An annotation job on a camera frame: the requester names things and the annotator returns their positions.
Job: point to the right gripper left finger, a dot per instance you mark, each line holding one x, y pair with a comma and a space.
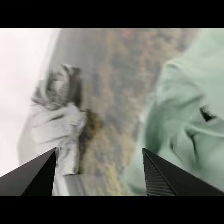
36, 178

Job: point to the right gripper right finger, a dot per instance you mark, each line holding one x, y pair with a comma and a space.
163, 181

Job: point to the grey garment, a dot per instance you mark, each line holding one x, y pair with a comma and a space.
58, 120

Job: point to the pale green garment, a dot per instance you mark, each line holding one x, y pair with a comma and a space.
186, 110

